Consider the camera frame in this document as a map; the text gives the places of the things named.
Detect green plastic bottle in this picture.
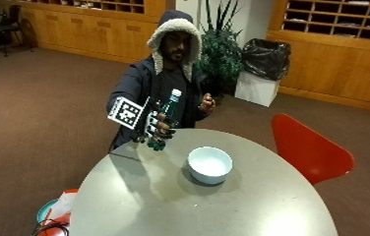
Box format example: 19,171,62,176
158,88,184,130

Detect white marker cube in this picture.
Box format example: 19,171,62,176
107,95,151,131

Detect white bin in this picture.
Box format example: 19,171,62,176
234,70,282,108

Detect green potted plant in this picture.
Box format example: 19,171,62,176
196,0,246,98

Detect white bowl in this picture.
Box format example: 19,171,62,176
186,146,234,186

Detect the person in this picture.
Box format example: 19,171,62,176
107,9,218,152

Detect black bin bag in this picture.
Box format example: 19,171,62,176
241,37,293,82

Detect white plastic bag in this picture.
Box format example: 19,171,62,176
48,191,78,221

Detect wooden cabinet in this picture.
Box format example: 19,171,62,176
16,6,170,65
265,29,370,115

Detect red and teal chair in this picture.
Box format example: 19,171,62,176
35,188,80,236

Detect wooden pigeonhole shelf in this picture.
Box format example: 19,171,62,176
281,0,370,43
19,0,147,16

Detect black chair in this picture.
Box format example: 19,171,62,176
0,4,36,58

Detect black cable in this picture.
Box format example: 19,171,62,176
31,217,71,236

